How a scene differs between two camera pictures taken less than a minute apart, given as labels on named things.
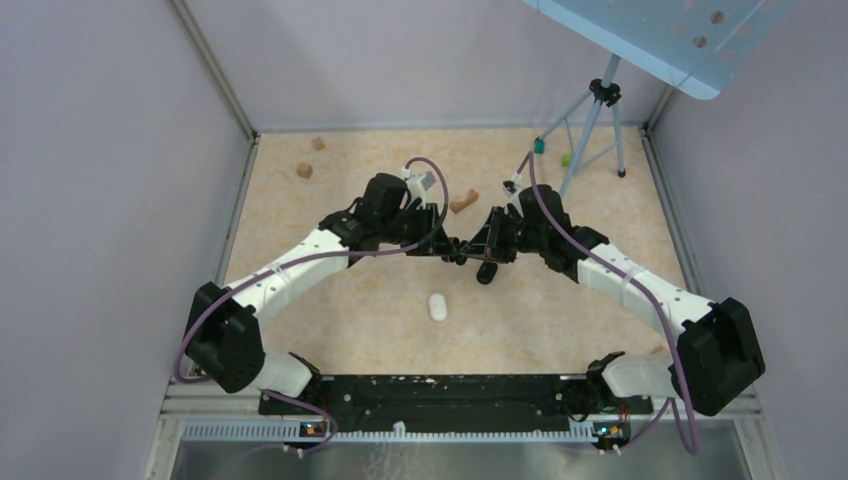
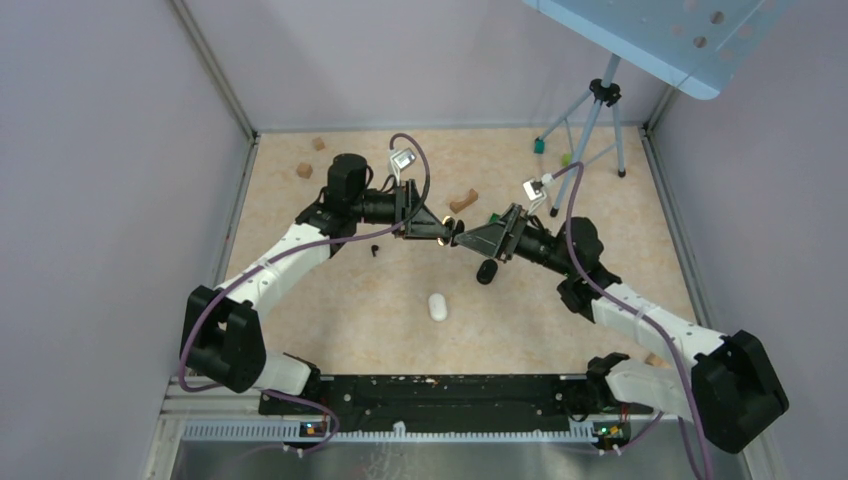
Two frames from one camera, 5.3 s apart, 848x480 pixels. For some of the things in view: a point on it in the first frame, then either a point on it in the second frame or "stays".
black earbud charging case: [486, 272] stays
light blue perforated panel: [701, 45] stays
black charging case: [459, 258] to [459, 227]
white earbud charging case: [438, 306] stays
